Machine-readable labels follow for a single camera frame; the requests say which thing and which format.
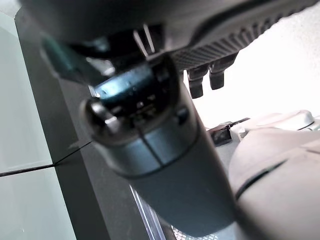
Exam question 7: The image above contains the clear plastic shelf price rail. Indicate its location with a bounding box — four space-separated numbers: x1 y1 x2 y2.
129 184 176 240

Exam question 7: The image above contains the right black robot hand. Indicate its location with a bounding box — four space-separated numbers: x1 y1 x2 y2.
18 0 320 238

